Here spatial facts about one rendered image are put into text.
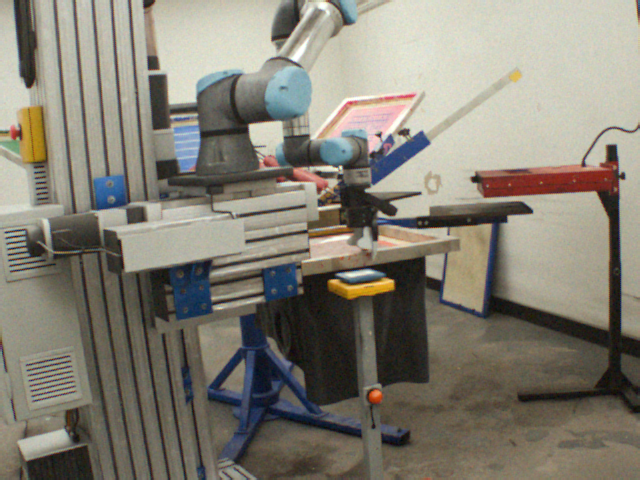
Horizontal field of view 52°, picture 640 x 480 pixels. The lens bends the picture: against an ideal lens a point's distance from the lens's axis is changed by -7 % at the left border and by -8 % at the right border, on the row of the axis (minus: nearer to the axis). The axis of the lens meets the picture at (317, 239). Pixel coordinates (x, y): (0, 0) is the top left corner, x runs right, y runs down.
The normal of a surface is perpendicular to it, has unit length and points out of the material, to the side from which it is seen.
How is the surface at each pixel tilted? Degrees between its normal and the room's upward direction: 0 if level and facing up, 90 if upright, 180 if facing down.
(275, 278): 90
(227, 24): 90
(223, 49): 90
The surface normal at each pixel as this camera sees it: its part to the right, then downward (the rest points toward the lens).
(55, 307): 0.54, 0.07
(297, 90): 0.85, 0.08
